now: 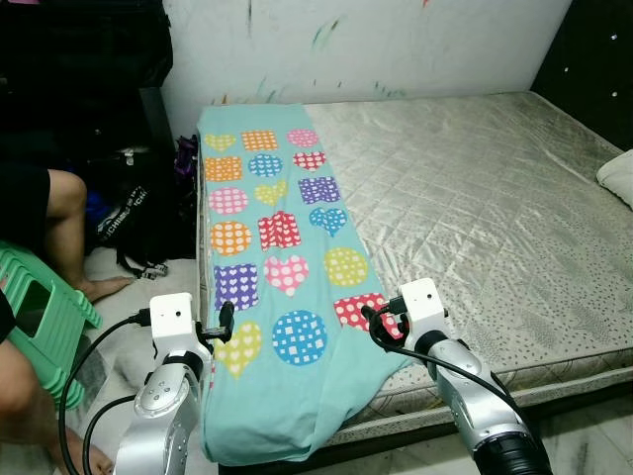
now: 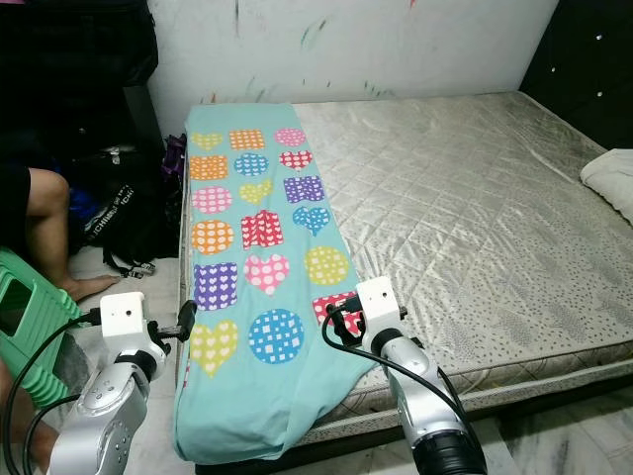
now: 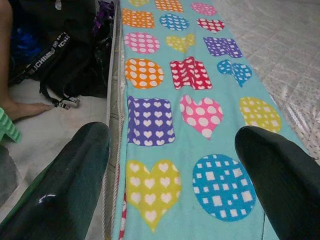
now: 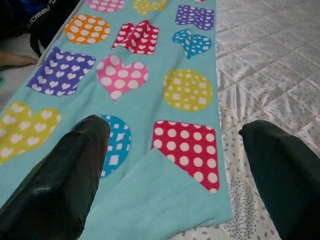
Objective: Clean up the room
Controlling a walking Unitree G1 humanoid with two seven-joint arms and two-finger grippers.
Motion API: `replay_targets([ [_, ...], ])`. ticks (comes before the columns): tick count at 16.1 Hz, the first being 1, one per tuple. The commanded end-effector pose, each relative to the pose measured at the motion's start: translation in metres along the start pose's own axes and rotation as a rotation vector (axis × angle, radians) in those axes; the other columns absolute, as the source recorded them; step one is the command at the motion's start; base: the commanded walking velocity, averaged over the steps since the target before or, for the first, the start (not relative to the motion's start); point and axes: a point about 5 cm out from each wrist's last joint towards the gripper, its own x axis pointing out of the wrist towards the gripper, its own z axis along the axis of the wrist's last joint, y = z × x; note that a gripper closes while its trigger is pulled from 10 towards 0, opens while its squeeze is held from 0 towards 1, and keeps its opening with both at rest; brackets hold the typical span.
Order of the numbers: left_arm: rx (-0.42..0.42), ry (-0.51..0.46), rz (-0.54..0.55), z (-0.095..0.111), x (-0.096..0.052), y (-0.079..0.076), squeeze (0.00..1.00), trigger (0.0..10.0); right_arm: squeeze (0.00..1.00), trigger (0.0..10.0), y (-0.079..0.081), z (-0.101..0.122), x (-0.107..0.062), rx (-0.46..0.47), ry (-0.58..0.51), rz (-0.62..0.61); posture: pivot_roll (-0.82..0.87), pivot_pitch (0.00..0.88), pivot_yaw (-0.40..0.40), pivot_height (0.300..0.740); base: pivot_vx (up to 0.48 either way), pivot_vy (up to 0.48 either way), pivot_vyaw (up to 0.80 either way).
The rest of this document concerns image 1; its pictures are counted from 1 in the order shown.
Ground turquoise blanket colourful shapes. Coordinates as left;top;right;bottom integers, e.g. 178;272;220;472
196;103;416;466

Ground white printed pillow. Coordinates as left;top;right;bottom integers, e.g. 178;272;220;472
596;148;633;211

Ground white patterned mattress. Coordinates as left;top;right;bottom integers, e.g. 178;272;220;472
198;92;633;436

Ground black backpack white lettering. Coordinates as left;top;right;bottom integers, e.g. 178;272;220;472
94;148;199;280

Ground green plastic stool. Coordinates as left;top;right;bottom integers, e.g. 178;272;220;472
0;240;103;412

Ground purple cloth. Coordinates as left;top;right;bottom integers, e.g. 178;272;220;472
176;137;201;185

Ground blue bag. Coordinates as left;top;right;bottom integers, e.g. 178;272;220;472
84;190;112;227

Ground patterned bed base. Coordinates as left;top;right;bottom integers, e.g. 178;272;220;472
326;364;633;448

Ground barefoot person green shirt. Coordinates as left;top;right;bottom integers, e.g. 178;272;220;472
0;163;135;475

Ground black cabinet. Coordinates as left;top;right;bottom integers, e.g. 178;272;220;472
0;0;175;171

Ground black tufted headboard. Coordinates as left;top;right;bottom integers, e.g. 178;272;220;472
532;0;633;151

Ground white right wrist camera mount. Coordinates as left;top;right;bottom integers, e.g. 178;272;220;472
399;278;448;342

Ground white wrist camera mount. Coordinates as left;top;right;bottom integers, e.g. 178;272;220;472
148;292;211;363
399;278;448;342

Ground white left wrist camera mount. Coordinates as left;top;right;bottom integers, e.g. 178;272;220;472
148;292;211;363

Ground long black left arm cable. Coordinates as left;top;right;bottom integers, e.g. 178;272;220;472
57;309;154;475

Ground short black left arm cable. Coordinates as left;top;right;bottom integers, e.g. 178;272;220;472
81;394;139;475

